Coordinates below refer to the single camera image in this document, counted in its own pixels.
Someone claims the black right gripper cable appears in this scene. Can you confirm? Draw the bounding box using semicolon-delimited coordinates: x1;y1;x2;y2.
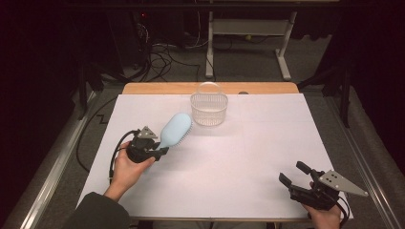
333;195;352;228

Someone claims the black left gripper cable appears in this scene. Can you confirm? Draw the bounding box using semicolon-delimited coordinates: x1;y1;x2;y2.
109;129;141;185

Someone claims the person's right hand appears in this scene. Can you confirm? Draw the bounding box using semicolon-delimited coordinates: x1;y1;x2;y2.
302;203;343;229

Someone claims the long black floor cable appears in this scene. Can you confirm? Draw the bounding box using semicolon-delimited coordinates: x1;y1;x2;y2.
75;96;118;173

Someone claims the person's left hand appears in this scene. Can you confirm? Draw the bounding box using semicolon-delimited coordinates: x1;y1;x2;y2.
111;141;157;192

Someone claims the aluminium floor rail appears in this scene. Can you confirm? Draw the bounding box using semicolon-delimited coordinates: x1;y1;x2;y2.
324;94;405;229
18;92;96;229

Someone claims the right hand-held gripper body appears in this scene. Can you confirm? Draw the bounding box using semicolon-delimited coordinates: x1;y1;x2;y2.
288;169;370;211

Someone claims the white metal desk frame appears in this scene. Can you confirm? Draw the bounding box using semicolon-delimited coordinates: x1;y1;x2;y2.
204;10;299;82

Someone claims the black computer tower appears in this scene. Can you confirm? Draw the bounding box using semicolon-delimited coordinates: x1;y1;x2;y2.
108;9;151;71

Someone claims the black tripod stand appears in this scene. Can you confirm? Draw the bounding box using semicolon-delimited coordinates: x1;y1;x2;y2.
75;60;128;120
297;56;354;128

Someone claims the bundle of black floor cables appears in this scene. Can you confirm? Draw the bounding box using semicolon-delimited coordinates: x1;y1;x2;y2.
137;41;202;82

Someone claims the clear plastic basket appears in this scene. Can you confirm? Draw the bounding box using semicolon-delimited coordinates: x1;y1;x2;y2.
189;81;229;127

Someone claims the white paper table cover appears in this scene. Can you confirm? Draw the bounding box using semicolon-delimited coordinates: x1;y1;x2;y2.
76;94;354;220

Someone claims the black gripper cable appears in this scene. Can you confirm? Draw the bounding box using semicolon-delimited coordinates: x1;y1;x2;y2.
333;195;352;228
109;129;141;185

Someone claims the light blue hairbrush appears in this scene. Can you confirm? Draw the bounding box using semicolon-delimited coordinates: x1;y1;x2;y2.
157;113;194;151

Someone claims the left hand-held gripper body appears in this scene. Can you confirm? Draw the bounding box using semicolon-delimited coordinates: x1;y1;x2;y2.
126;126;159;164

